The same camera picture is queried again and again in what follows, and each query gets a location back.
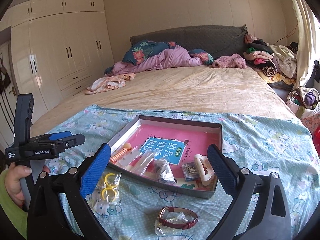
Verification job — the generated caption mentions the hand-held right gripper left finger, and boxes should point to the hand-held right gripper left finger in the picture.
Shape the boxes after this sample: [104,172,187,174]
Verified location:
[27,142,112,240]

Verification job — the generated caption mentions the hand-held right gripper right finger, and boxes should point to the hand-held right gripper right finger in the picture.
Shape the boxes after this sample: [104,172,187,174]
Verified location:
[207,144,293,240]

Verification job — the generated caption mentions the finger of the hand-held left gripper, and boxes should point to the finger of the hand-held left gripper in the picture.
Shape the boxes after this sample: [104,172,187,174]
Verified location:
[51,133,86,153]
[31,131,72,143]

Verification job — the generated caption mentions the clear bag of yellow rings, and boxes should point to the clear bag of yellow rings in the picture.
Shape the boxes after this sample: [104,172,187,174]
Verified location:
[93,171,122,206]

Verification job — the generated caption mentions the cream hair claw clip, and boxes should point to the cream hair claw clip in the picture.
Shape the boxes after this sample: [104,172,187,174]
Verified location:
[194,154,216,187]

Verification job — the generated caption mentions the orange spiral hair tie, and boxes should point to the orange spiral hair tie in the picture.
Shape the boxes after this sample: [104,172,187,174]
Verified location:
[110,142,133,163]

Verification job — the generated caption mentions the small grey metallic box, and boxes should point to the small grey metallic box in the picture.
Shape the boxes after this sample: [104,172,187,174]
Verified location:
[182,162,199,181]

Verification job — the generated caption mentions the clear bag with earring card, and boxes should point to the clear bag with earring card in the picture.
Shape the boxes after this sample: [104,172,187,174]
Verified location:
[120,150,148,168]

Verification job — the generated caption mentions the clear bag with white card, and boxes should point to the clear bag with white card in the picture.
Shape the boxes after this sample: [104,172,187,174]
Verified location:
[136,152,164,177]

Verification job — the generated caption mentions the bag with dark item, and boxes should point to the bag with dark item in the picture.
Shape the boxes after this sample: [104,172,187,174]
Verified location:
[152,159,177,184]

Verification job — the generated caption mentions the shallow grey cardboard box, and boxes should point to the shallow grey cardboard box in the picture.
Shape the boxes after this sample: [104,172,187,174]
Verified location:
[107,115,223,200]

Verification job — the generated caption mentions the reddish brown leather wristwatch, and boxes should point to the reddish brown leather wristwatch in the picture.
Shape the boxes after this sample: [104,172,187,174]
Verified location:
[158,206,199,230]

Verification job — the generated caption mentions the small clear plastic wrapper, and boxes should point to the small clear plastic wrapper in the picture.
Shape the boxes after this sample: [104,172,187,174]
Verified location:
[154,211,187,236]

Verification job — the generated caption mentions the person's left forearm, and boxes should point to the person's left forearm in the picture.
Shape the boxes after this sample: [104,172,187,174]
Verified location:
[0,169,28,240]

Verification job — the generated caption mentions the person's left hand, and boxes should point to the person's left hand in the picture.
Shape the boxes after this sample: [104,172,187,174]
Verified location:
[5,165,33,209]

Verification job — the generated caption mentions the cartoon cat printed blanket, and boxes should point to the cartoon cat printed blanket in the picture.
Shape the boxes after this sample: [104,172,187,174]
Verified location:
[44,104,320,240]

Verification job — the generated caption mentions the dark hanging bag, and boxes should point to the dark hanging bag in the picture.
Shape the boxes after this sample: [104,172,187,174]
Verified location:
[0,57,12,93]

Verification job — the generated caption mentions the pink book with blue label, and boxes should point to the pink book with blue label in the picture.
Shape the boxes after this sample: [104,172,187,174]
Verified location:
[135,124,218,188]

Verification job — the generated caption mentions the peach patterned garment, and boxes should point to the peach patterned garment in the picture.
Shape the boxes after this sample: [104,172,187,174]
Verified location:
[85,73,136,95]

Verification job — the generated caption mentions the cream wardrobe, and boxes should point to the cream wardrobe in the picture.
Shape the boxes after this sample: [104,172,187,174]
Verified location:
[10,0,113,108]

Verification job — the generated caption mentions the bed with beige sheet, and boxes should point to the bed with beige sheet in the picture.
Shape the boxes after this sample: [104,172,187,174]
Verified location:
[30,65,304,130]

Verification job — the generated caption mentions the basket of clothes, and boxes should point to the basket of clothes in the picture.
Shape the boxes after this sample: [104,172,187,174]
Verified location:
[286,86,320,121]

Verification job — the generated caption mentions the pink fuzzy garment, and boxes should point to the pink fuzzy garment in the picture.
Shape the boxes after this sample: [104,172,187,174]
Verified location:
[212,54,248,69]

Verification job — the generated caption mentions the large floral blue pillow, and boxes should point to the large floral blue pillow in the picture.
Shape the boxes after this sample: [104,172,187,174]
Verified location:
[122,40,181,64]

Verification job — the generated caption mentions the small floral blue pillow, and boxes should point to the small floral blue pillow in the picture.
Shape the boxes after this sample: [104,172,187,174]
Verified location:
[189,49,214,66]

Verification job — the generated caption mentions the pile of mixed clothes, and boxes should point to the pile of mixed clothes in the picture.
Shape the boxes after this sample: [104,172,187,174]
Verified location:
[244,34,300,84]

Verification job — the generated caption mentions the pink quilt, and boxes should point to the pink quilt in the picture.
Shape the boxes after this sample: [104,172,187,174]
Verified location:
[104,45,208,77]

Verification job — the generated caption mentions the grey padded headboard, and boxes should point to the grey padded headboard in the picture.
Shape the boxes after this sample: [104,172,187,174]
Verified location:
[130,25,249,59]

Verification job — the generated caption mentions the cream curtain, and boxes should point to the cream curtain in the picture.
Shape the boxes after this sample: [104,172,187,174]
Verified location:
[284,0,320,91]

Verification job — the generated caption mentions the thin wall cable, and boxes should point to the thin wall cable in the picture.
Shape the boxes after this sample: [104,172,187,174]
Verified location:
[277,23,300,42]

